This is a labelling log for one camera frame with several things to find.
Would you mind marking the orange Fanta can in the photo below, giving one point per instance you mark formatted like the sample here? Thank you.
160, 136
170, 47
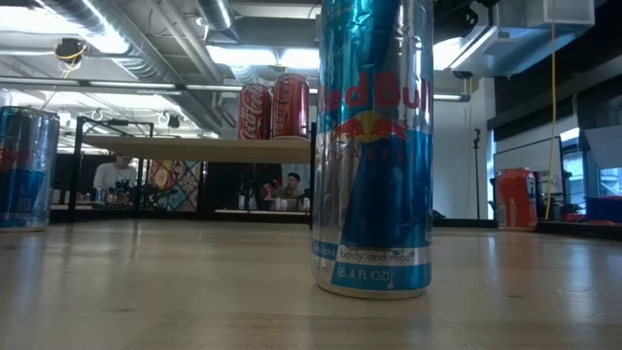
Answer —
515, 199

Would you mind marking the white ceiling box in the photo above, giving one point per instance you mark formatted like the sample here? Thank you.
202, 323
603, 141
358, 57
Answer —
568, 12

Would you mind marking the bright ceiling light panel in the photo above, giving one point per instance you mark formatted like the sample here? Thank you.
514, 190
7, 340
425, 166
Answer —
243, 56

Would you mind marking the large blue silver Red Bull can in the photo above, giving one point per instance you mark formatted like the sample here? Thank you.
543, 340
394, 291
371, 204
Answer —
374, 194

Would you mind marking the red Coca-Cola can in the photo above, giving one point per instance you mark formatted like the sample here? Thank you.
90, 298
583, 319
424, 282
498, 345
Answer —
255, 112

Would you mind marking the person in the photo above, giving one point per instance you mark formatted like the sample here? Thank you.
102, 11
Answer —
114, 175
293, 187

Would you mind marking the black table edge frame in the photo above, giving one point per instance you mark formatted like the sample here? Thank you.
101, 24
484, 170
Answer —
262, 218

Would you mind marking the colourful patterned panel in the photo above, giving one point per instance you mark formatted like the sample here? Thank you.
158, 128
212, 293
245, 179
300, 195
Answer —
180, 189

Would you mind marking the silver spiral ceiling duct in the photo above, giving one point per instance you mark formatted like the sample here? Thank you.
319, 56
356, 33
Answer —
146, 68

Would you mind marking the white rectangular ceiling duct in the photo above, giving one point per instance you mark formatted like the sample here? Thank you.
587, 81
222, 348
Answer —
510, 48

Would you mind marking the wooden shelf with black frame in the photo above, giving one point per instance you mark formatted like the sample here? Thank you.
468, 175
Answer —
194, 150

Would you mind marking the dark red soda can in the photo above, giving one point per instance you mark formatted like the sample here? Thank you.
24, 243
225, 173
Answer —
290, 107

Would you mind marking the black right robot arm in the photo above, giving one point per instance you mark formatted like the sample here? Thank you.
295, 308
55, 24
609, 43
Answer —
454, 22

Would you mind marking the long ceiling light strip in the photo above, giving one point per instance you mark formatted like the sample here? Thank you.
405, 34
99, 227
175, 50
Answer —
131, 84

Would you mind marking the black background station frame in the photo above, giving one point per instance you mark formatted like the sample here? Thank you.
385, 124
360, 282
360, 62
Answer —
75, 170

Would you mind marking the thin black stand pole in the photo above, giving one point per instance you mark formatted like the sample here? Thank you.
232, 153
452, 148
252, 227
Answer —
476, 170

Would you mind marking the blue storage bin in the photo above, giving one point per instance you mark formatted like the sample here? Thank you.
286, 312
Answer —
605, 209

